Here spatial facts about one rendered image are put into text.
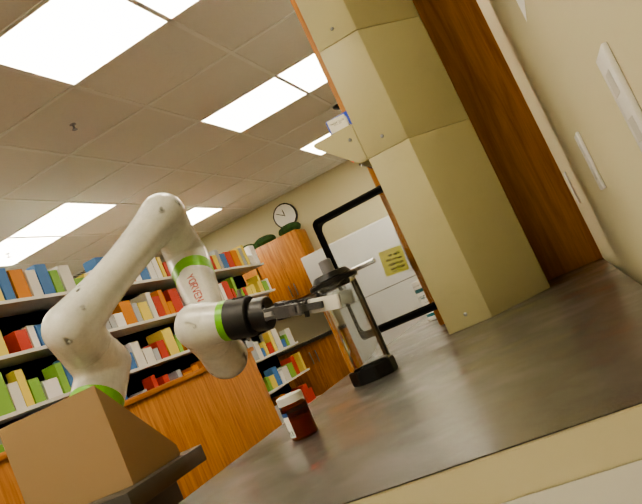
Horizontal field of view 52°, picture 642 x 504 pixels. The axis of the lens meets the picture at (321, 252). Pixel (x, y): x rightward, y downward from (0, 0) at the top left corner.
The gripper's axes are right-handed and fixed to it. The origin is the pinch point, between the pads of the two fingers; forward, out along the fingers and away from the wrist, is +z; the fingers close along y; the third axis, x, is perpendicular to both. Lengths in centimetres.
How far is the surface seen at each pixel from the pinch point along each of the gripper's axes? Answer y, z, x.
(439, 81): 37, 26, -48
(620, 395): -76, 46, 8
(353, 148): 25.2, 3.3, -34.7
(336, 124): 35, -2, -44
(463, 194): 30.5, 26.6, -17.8
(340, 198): 583, -164, -80
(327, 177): 583, -174, -107
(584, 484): -79, 42, 13
